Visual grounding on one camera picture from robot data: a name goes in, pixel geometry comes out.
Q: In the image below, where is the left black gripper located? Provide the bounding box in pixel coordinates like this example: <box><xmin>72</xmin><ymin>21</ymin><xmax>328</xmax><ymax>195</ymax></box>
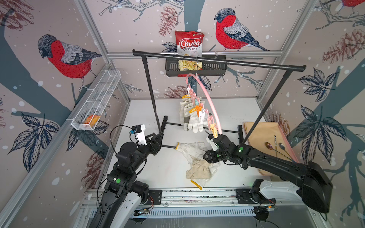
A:
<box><xmin>131</xmin><ymin>131</ymin><xmax>163</xmax><ymax>173</ymax></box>

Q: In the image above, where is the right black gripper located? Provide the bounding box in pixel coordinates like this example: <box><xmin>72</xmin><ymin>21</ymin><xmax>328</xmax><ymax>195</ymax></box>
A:
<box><xmin>200</xmin><ymin>149</ymin><xmax>230</xmax><ymax>164</ymax></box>

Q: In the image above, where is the green-striped leather glove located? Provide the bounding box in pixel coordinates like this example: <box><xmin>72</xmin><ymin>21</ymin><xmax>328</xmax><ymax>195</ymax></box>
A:
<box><xmin>180</xmin><ymin>97</ymin><xmax>195</xmax><ymax>131</ymax></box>

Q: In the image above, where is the pink clip hanger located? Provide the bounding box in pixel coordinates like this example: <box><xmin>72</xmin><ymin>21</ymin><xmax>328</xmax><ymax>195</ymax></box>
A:
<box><xmin>185</xmin><ymin>56</ymin><xmax>223</xmax><ymax>139</ymax></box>

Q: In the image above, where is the black clothes rack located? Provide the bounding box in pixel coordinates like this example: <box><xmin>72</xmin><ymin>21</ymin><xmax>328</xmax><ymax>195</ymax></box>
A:
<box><xmin>132</xmin><ymin>49</ymin><xmax>307</xmax><ymax>151</ymax></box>

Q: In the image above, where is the white yellow-trim work glove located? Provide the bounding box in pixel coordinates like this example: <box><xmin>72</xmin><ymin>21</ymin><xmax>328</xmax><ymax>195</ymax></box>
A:
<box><xmin>187</xmin><ymin>108</ymin><xmax>208</xmax><ymax>133</ymax></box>

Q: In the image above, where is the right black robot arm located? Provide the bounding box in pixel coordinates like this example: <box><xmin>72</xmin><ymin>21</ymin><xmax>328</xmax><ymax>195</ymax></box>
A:
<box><xmin>203</xmin><ymin>134</ymin><xmax>333</xmax><ymax>213</ymax></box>

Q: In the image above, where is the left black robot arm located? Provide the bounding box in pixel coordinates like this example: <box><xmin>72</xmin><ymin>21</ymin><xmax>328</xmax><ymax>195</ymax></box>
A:
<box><xmin>89</xmin><ymin>133</ymin><xmax>163</xmax><ymax>228</ymax></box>

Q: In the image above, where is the white clothespin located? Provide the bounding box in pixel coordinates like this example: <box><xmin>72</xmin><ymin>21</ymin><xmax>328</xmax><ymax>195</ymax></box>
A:
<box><xmin>198</xmin><ymin>109</ymin><xmax>209</xmax><ymax>125</ymax></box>

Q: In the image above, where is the iridescent spoon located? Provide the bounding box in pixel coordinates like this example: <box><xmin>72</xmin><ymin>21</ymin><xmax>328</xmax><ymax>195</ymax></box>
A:
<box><xmin>265</xmin><ymin>142</ymin><xmax>294</xmax><ymax>162</ymax></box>

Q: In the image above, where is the tan pink-edged placemat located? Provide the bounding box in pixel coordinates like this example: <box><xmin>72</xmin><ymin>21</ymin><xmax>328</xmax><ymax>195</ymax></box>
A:
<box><xmin>247</xmin><ymin>122</ymin><xmax>299</xmax><ymax>162</ymax></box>

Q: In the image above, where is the orange clothespin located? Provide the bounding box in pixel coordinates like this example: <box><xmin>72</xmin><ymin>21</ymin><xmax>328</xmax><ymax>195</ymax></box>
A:
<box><xmin>189</xmin><ymin>103</ymin><xmax>204</xmax><ymax>114</ymax></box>

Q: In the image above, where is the silver spoon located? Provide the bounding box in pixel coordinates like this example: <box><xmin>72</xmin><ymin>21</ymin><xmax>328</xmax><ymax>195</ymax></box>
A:
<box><xmin>279</xmin><ymin>143</ymin><xmax>298</xmax><ymax>162</ymax></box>

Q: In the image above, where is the orange snack packet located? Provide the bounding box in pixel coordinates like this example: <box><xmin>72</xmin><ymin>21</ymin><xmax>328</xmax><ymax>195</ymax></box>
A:
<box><xmin>83</xmin><ymin>115</ymin><xmax>100</xmax><ymax>127</ymax></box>

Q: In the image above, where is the red cassava chips bag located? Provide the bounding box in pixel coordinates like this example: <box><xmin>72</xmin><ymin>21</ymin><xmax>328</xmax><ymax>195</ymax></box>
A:
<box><xmin>175</xmin><ymin>31</ymin><xmax>204</xmax><ymax>71</ymax></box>

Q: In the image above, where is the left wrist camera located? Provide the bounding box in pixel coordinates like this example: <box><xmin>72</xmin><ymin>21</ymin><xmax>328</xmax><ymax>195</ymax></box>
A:
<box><xmin>131</xmin><ymin>124</ymin><xmax>147</xmax><ymax>146</ymax></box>

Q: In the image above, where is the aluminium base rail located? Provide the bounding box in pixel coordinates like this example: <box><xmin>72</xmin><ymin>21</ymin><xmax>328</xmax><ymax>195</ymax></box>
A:
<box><xmin>81</xmin><ymin>187</ymin><xmax>317</xmax><ymax>219</ymax></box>

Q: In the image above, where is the dark wall basket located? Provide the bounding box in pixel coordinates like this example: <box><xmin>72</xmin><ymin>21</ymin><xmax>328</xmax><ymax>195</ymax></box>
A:
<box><xmin>165</xmin><ymin>58</ymin><xmax>227</xmax><ymax>77</ymax></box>

